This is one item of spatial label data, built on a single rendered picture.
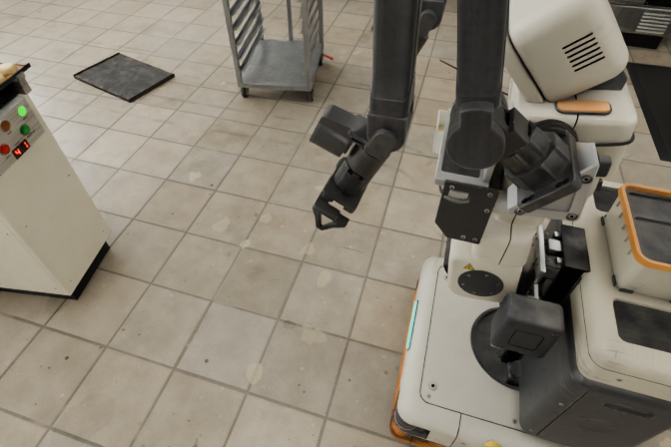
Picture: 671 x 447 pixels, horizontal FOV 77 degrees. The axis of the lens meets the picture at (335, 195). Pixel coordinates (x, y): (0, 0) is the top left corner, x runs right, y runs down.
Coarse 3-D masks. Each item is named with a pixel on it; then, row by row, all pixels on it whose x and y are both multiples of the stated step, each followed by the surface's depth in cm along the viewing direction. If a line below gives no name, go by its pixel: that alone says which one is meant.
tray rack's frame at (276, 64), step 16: (256, 0) 293; (288, 0) 293; (320, 0) 289; (288, 16) 301; (320, 16) 297; (320, 32) 305; (272, 48) 305; (288, 48) 305; (320, 48) 305; (256, 64) 289; (272, 64) 289; (288, 64) 289; (304, 64) 289; (256, 80) 275; (272, 80) 275; (288, 80) 275; (304, 80) 275
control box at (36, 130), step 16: (0, 112) 130; (16, 112) 134; (32, 112) 140; (0, 128) 128; (16, 128) 134; (32, 128) 140; (0, 144) 129; (16, 144) 135; (32, 144) 141; (0, 160) 129; (16, 160) 135; (0, 176) 130
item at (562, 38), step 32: (512, 0) 68; (544, 0) 60; (576, 0) 56; (512, 32) 61; (544, 32) 59; (576, 32) 57; (608, 32) 57; (512, 64) 63; (544, 64) 62; (576, 64) 61; (608, 64) 59; (544, 96) 65
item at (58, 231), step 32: (0, 96) 136; (32, 160) 145; (64, 160) 160; (0, 192) 134; (32, 192) 146; (64, 192) 162; (0, 224) 139; (32, 224) 148; (64, 224) 163; (96, 224) 182; (0, 256) 154; (32, 256) 152; (64, 256) 165; (96, 256) 189; (0, 288) 181; (32, 288) 170; (64, 288) 167
